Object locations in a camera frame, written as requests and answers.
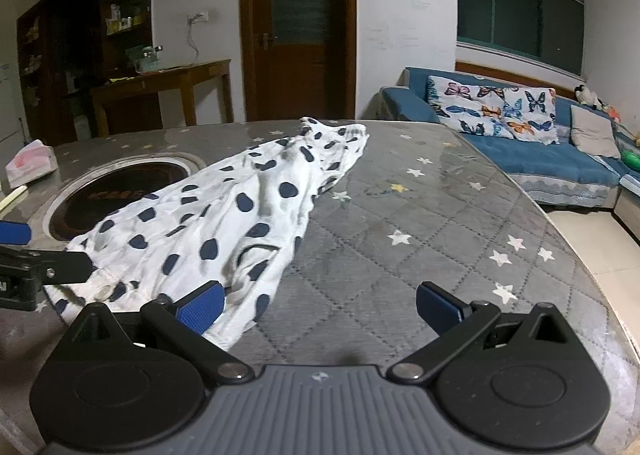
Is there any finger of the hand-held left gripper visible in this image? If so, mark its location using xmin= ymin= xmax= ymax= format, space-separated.
xmin=0 ymin=245 xmax=97 ymax=286
xmin=0 ymin=220 xmax=33 ymax=247

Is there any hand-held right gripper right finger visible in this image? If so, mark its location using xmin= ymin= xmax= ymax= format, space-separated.
xmin=389 ymin=281 xmax=584 ymax=385

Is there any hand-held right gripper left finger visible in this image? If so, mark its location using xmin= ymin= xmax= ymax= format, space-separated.
xmin=54 ymin=281 xmax=256 ymax=384

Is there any white navy polka dot dress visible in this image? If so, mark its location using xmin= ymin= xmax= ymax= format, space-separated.
xmin=44 ymin=117 xmax=371 ymax=352

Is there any pink tissue pack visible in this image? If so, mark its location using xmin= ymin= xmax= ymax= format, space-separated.
xmin=5 ymin=140 xmax=56 ymax=188

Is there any round black induction hob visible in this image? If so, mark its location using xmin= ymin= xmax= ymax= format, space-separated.
xmin=42 ymin=155 xmax=207 ymax=242

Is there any grey star quilted table cover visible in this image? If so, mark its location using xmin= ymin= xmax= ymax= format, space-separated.
xmin=0 ymin=119 xmax=640 ymax=455

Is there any white refrigerator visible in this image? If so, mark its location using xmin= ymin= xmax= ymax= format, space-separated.
xmin=0 ymin=62 xmax=26 ymax=146

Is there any blue sofa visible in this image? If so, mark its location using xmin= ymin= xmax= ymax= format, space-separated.
xmin=380 ymin=67 xmax=640 ymax=213

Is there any dark wooden shelf cabinet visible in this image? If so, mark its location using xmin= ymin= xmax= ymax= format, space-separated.
xmin=16 ymin=0 xmax=153 ymax=136

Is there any butterfly print pillow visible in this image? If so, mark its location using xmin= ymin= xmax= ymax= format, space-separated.
xmin=426 ymin=75 xmax=516 ymax=138
xmin=502 ymin=87 xmax=560 ymax=146

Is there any wooden side table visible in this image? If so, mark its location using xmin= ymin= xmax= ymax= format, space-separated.
xmin=89 ymin=59 xmax=235 ymax=138

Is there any green glass jug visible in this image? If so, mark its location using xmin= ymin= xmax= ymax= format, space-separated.
xmin=125 ymin=45 xmax=163 ymax=73

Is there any beige pillow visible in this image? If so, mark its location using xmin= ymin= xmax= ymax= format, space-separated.
xmin=570 ymin=105 xmax=622 ymax=159

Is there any brown wooden door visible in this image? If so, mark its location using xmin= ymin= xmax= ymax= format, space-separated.
xmin=239 ymin=0 xmax=357 ymax=124

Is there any white plush toy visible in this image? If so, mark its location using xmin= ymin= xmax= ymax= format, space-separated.
xmin=574 ymin=85 xmax=608 ymax=110

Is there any dark glass window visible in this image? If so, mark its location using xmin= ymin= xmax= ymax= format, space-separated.
xmin=456 ymin=0 xmax=585 ymax=76

